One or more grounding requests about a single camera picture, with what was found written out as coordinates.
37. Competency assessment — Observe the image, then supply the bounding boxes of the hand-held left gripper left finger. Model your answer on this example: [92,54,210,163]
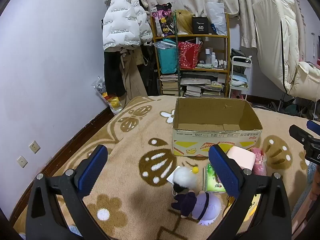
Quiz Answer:
[25,144,108,240]

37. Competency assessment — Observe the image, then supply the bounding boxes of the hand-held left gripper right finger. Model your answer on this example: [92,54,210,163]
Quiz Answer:
[209,144,293,240]

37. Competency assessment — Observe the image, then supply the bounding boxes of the green tissue pack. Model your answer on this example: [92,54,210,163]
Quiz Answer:
[203,164,227,193]

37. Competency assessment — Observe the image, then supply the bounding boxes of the pale pink soft pack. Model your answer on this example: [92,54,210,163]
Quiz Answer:
[226,146,256,172]

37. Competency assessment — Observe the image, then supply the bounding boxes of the cardboard box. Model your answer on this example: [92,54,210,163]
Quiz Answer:
[172,97,263,157]

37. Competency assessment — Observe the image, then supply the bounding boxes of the magenta plush toy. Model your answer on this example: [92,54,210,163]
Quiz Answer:
[250,147,267,177]

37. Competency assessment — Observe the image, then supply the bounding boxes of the purple plush doll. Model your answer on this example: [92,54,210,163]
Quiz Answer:
[171,191,222,227]

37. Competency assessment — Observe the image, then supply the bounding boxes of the yellow dog plush keychain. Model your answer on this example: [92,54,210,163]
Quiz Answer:
[222,194,262,222]

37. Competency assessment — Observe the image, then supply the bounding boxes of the beige patterned rug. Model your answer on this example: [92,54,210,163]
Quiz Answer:
[12,95,320,240]

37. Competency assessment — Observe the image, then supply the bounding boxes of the plastic bag of toys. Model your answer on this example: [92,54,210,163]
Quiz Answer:
[93,76,123,115]

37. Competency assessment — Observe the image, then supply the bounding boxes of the messy pile of books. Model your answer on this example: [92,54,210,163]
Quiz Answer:
[180,71,227,98]

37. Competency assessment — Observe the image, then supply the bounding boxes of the white trolley cart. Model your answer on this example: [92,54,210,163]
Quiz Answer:
[229,56,253,100]

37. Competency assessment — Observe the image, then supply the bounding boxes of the black hanging trousers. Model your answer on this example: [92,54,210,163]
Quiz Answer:
[104,50,127,97]

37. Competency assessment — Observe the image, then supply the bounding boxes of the beige hanging coat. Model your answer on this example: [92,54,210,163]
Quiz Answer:
[119,47,148,105]

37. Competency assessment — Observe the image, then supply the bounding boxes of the neat stack of books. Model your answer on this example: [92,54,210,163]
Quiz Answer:
[159,74,179,96]

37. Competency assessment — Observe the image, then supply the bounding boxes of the black hanging garment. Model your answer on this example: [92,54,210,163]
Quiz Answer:
[139,42,160,97]

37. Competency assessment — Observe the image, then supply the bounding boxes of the group of cosmetic bottles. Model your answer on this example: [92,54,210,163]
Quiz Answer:
[200,47,228,70]

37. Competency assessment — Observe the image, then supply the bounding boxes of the red patterned bag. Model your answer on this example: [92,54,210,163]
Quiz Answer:
[178,40,202,69]

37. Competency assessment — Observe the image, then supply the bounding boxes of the teal paper bag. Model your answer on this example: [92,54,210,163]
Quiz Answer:
[155,39,179,75]

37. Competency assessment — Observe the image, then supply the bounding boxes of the wooden shelf unit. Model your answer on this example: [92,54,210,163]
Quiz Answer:
[151,12,230,98]

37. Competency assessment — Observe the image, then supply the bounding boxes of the clear plastic bag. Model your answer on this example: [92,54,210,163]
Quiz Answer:
[205,2,228,36]

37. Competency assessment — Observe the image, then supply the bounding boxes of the white puffer jacket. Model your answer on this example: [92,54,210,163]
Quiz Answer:
[102,0,153,53]

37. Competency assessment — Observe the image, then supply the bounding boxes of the black box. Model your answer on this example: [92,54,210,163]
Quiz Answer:
[192,17,209,33]

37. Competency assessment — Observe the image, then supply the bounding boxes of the blonde wig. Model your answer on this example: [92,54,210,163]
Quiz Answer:
[174,9,194,35]

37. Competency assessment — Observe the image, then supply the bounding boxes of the black and pink patterned bag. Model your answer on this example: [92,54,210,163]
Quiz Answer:
[151,3,177,37]

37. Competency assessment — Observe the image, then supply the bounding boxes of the white fluffy keychain plush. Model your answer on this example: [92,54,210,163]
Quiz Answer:
[167,165,200,196]

